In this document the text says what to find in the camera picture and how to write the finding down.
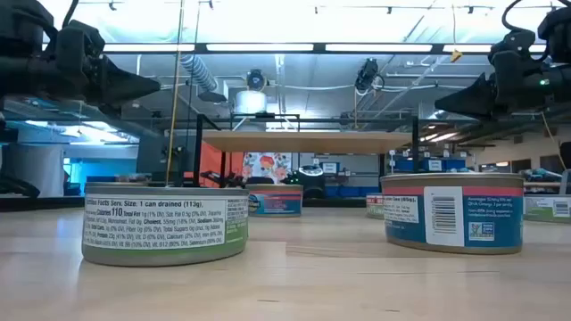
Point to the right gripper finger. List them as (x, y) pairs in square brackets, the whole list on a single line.
[(473, 104)]

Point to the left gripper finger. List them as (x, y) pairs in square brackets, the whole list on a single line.
[(118, 111), (125, 87)]

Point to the blue label salmon can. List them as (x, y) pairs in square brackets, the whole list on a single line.
[(274, 203), (490, 214)]

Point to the green label tuna can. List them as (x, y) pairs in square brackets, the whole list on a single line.
[(546, 209), (374, 207), (165, 227)]

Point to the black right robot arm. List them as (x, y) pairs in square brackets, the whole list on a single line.
[(557, 89)]

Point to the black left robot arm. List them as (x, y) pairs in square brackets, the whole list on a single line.
[(22, 67)]

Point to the wooden shelf black metal legs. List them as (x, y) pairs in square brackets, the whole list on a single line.
[(308, 142)]

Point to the yellow hanging tag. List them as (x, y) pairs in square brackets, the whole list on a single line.
[(456, 55)]

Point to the grey cabinet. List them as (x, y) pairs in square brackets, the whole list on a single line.
[(151, 153)]

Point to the blue storage bin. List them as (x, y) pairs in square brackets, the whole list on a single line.
[(352, 191), (456, 164), (403, 165)]

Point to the white label storage bin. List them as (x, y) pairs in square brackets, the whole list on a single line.
[(434, 165), (330, 167)]

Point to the blue grey rolled tubes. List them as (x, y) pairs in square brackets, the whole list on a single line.
[(535, 175)]

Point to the white cloth cover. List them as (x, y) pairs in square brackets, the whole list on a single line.
[(35, 169)]

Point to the orange fabric panel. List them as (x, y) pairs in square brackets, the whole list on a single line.
[(212, 165)]

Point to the black curved tube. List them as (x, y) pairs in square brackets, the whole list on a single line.
[(18, 185)]

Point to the white cylindrical lamp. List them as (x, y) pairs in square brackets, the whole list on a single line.
[(250, 102)]

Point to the black round ceiling device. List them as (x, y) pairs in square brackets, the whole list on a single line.
[(256, 80)]

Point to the long ceiling light fixture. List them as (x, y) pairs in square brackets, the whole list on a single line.
[(259, 47)]

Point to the floral patterned cloth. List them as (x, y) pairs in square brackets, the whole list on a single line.
[(267, 167)]

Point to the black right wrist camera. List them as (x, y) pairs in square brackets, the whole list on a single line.
[(513, 42)]

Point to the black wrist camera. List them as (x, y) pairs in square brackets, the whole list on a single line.
[(82, 33), (513, 42)]

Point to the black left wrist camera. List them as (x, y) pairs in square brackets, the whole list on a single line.
[(82, 33)]

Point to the black hanging camera device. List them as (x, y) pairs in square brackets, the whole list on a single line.
[(367, 73)]

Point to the black aluminium table frame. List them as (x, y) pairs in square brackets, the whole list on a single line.
[(44, 203)]

